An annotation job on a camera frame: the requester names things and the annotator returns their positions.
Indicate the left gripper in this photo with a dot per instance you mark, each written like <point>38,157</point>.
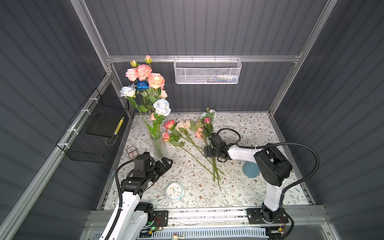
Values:
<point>161,169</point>

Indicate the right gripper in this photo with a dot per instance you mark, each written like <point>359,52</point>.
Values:
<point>207,150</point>

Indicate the clear ribbed glass vase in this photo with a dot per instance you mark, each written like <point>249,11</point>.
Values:
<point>159,146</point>

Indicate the pink tulip stem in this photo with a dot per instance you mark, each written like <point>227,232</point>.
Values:
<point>153,117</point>

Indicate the teal ceramic vase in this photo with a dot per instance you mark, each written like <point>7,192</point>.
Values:
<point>251,170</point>

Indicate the white blue rose stem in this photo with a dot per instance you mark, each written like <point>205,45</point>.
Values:
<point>162,110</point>

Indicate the pink peony spray stem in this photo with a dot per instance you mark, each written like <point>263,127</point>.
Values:
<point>132,73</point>

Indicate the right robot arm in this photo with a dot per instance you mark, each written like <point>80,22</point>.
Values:
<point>273,165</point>

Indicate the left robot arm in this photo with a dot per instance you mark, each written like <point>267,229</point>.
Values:
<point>131,217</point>

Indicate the pile of artificial flowers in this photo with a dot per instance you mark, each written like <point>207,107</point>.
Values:
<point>194,133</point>

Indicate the small round alarm clock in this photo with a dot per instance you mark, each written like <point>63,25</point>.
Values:
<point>174,192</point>

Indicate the black wire basket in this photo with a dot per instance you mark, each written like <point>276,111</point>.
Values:
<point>92,138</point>

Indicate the aluminium mounting rail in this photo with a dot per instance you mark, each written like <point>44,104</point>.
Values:
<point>210,217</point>

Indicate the white wire mesh basket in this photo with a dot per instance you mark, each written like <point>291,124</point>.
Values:
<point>207,71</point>

